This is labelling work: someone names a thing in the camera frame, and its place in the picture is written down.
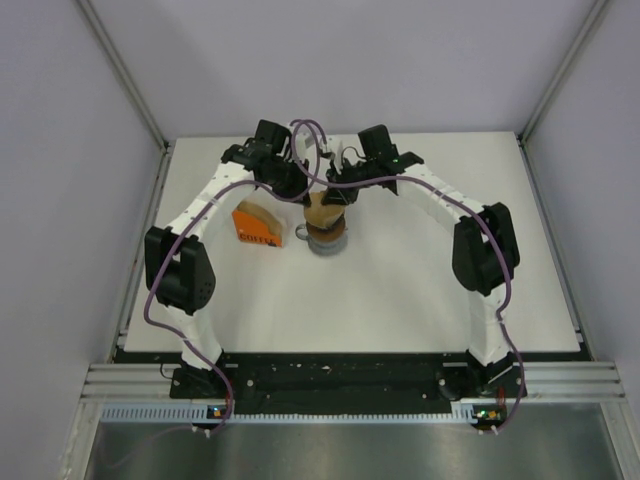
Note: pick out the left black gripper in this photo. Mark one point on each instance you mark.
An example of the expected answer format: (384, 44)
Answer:
(301, 184)

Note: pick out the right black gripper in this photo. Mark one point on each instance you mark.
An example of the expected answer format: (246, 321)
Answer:
(339, 195)

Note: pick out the brown paper coffee filter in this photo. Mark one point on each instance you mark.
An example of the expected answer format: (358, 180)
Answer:
(319, 215)

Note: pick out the grey glass coffee server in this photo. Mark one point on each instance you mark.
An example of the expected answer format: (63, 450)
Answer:
(321, 248)

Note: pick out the orange coffee filter packet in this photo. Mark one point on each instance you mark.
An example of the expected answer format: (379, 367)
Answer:
(258, 225)

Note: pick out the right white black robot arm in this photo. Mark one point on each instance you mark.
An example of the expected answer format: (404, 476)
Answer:
(484, 246)

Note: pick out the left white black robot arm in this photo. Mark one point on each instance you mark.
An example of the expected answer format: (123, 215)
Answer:
(179, 274)

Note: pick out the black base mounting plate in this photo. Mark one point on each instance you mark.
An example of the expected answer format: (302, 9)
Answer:
(252, 375)

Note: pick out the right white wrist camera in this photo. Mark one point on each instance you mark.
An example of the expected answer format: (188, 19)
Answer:
(337, 152)

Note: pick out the grey slotted cable duct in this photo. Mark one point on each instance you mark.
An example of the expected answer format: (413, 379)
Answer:
(183, 413)

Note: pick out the right aluminium corner post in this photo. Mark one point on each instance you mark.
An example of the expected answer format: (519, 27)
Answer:
(595, 16)

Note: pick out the aluminium corner post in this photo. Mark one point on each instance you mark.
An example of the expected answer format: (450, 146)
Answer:
(120, 71)
(595, 16)

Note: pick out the left aluminium corner post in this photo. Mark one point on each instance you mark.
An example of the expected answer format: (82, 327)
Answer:
(120, 71)

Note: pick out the aluminium front frame rail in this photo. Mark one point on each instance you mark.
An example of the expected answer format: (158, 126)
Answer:
(550, 382)

